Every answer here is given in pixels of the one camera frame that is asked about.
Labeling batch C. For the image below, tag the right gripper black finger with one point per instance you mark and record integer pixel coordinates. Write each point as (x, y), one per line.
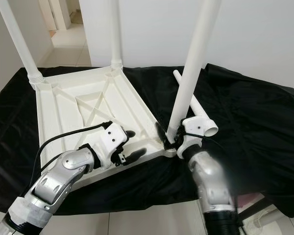
(161, 134)

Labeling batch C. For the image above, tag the white plastic table leg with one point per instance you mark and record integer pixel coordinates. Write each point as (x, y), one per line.
(204, 121)
(20, 44)
(193, 63)
(116, 29)

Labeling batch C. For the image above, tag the white plastic table top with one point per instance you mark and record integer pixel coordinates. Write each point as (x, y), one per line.
(68, 122)

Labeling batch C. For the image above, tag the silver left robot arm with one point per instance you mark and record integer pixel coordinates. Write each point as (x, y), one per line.
(63, 178)

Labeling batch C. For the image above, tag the black table cloth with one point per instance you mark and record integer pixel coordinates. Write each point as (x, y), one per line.
(255, 147)

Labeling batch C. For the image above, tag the pink cushion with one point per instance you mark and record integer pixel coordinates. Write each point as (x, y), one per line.
(250, 199)

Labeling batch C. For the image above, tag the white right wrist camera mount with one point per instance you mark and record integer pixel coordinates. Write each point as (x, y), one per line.
(188, 139)

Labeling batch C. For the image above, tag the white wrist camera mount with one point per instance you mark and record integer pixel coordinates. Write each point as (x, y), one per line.
(112, 137)
(188, 139)

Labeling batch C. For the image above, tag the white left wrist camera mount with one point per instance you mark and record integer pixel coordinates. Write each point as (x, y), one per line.
(112, 137)

